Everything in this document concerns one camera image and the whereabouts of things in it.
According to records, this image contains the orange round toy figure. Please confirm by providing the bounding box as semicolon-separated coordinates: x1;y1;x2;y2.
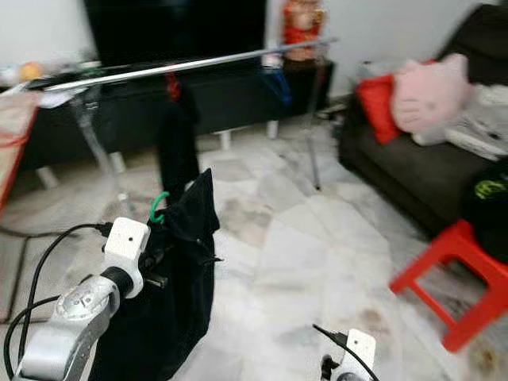
19;62;44;83

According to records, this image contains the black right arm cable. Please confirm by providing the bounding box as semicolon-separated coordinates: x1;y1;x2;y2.
312;323;380;381

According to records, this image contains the dark grey fabric sofa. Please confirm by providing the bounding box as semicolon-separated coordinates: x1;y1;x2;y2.
337;3;508;239

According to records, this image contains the pink cat face pillow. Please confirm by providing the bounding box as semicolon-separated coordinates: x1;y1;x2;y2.
390;52;472;146

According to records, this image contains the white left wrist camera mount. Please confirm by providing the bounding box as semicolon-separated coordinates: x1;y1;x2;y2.
102;217;152;299

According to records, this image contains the silver metal clothes rack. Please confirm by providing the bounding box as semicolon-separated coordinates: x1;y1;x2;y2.
42;37;339;217

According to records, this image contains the red plastic stool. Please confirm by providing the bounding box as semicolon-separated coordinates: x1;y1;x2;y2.
389;219;508;353

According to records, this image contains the black shirt with neon logo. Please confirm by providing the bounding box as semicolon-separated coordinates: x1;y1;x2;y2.
110;167;223;381
467;157;508;219

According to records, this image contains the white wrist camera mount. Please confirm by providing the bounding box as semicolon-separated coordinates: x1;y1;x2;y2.
340;329;378;381
102;217;152;299

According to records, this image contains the black metal table frame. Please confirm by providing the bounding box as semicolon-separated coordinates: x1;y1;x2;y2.
0;225;66;241

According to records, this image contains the red cushion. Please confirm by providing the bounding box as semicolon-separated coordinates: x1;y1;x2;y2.
355;73;403;146

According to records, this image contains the grey open-eyed totoro plush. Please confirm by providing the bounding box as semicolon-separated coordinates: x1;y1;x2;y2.
443;83;508;162

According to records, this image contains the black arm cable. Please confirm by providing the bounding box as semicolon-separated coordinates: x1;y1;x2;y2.
312;323;380;381
3;223;114;378

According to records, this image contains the blue plastic hanger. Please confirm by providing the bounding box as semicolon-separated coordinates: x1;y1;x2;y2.
259;54;294;109

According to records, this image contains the black television console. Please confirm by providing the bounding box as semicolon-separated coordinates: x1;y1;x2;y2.
16;57;336;190

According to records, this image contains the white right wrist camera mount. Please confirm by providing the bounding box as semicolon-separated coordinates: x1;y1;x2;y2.
340;329;378;381

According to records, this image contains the red laughing buddha statue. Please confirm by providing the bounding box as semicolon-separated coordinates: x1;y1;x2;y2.
281;0;328;63

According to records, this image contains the black flat television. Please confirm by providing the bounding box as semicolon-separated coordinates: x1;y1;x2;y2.
83;0;267;69

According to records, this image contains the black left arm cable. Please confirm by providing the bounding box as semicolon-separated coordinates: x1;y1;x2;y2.
3;223;114;378

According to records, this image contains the black shirt with fonemax print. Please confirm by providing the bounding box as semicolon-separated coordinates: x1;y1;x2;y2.
156;75;202;214

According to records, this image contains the red plastic hanger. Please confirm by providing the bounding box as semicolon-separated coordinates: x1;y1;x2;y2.
165;71;183;102

